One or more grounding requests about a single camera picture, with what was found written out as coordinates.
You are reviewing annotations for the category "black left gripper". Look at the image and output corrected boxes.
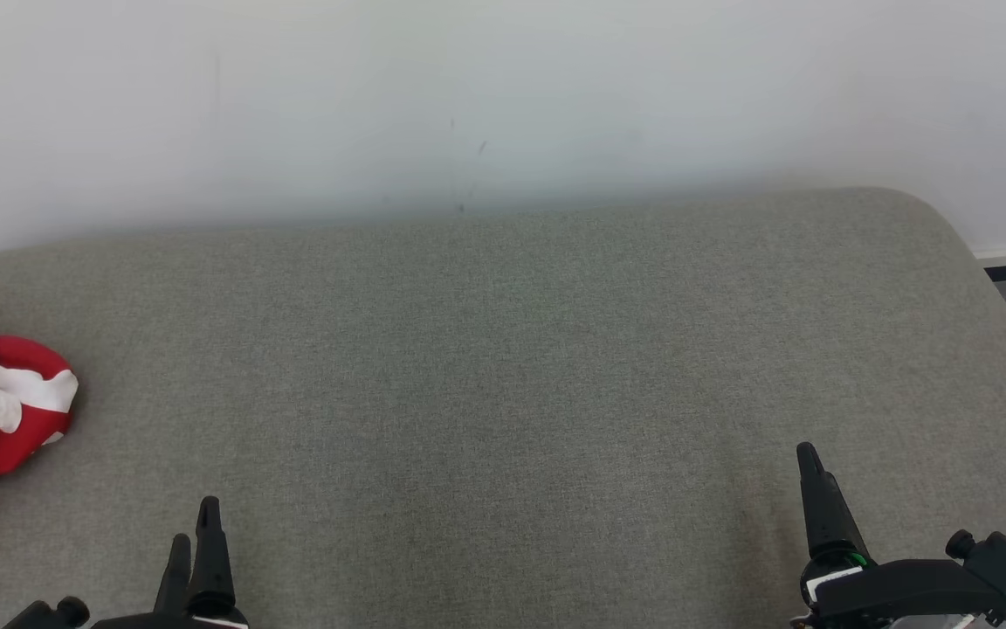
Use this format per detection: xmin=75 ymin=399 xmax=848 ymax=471
xmin=88 ymin=496 xmax=251 ymax=629

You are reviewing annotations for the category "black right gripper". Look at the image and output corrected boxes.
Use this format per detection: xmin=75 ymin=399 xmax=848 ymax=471
xmin=791 ymin=441 xmax=1006 ymax=629

